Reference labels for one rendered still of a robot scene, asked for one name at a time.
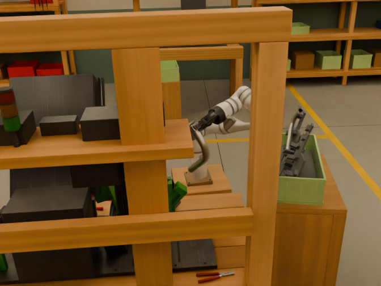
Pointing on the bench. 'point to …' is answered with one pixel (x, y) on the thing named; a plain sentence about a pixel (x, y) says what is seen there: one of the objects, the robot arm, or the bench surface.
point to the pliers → (213, 275)
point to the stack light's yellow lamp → (9, 111)
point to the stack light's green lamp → (12, 124)
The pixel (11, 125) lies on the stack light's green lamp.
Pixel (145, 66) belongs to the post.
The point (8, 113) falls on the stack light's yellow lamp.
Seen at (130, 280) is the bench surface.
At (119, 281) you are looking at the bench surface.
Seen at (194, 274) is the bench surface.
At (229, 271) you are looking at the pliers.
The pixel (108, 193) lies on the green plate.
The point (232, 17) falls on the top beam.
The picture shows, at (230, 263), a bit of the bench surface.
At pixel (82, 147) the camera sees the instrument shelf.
